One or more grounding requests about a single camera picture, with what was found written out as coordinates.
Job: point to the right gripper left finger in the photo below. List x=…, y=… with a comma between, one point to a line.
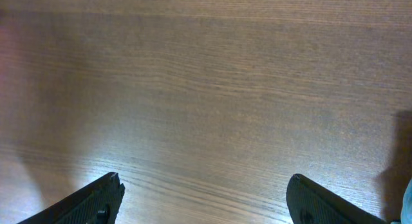
x=96, y=203

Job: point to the grey shirt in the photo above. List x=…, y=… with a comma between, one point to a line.
x=406, y=211

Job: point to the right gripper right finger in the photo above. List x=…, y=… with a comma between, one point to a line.
x=310, y=203

